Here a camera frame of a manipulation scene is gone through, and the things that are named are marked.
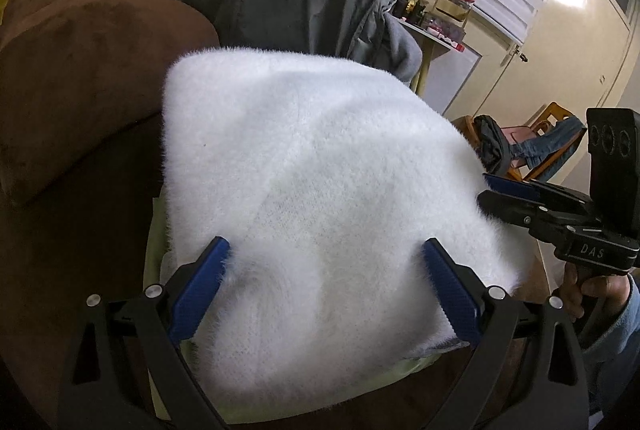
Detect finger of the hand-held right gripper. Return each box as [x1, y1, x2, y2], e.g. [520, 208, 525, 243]
[476, 190, 551, 233]
[484, 173, 543, 201]

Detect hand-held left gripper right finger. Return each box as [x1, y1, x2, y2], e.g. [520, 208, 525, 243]
[421, 237, 592, 430]

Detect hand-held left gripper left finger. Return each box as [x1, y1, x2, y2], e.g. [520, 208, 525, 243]
[57, 236, 232, 430]

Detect white fluffy sweater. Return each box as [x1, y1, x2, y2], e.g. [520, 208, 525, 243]
[159, 47, 533, 403]

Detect person's right forearm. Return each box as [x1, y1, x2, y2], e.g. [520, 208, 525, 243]
[579, 275, 640, 417]

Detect person's right hand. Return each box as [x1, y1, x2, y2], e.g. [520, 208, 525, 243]
[559, 261, 633, 324]

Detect black folded garment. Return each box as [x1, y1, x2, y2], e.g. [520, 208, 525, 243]
[472, 114, 516, 177]

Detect pink garment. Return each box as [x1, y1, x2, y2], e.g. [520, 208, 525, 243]
[499, 125, 537, 147]

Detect blue jeans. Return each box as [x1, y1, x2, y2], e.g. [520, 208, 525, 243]
[509, 115, 587, 169]

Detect wooden chair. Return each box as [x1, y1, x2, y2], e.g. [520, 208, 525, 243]
[452, 101, 589, 183]

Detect white cabinet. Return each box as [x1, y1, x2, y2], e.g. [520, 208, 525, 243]
[399, 17, 484, 115]

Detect cream door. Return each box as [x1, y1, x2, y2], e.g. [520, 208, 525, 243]
[439, 0, 640, 191]

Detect pink small boxes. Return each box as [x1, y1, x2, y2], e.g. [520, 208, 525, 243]
[424, 20, 467, 51]

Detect glass jar red lid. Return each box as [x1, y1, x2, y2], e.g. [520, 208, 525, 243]
[432, 0, 476, 23]

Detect dark bottles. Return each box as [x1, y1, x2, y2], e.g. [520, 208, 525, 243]
[391, 0, 427, 21]

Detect folded brown blanket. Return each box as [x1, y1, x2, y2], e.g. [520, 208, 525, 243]
[0, 0, 222, 207]

